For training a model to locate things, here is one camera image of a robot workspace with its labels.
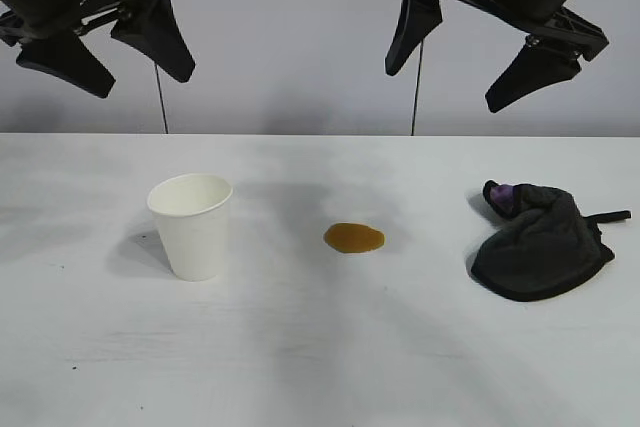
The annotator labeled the white paper cup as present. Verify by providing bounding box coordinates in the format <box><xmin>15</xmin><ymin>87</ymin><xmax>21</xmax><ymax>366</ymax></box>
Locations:
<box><xmin>146</xmin><ymin>173</ymin><xmax>235</xmax><ymax>282</ymax></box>

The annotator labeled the dark grey cloth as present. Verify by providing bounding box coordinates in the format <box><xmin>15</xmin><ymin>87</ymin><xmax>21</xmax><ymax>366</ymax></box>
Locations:
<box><xmin>468</xmin><ymin>179</ymin><xmax>632</xmax><ymax>304</ymax></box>

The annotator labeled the brown liquid spill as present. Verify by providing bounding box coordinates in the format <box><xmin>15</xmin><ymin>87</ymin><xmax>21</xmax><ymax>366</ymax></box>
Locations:
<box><xmin>323</xmin><ymin>222</ymin><xmax>387</xmax><ymax>254</ymax></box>

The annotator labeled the thin black hanging cable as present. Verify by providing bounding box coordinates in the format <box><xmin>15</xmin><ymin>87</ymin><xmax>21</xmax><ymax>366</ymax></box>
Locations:
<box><xmin>410</xmin><ymin>39</ymin><xmax>427</xmax><ymax>137</ymax></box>
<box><xmin>134</xmin><ymin>0</ymin><xmax>170</xmax><ymax>135</ymax></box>

